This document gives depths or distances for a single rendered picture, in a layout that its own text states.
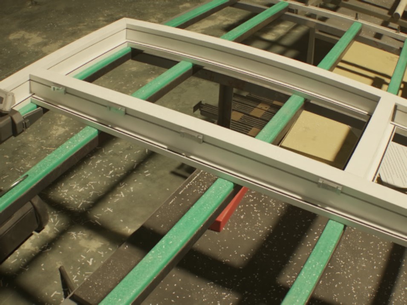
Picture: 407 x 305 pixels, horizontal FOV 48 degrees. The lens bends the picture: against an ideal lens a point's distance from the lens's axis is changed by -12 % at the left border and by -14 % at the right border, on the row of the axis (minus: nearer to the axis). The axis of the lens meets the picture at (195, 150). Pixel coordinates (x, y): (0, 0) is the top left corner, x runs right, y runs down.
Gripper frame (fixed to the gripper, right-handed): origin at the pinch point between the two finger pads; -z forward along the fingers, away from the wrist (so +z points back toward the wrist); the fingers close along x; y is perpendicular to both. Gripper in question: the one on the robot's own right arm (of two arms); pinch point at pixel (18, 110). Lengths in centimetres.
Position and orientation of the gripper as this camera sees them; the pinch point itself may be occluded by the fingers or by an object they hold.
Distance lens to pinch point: 114.5
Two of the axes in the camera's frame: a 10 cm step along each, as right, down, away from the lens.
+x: -8.5, -3.2, 4.2
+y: -0.4, 8.3, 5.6
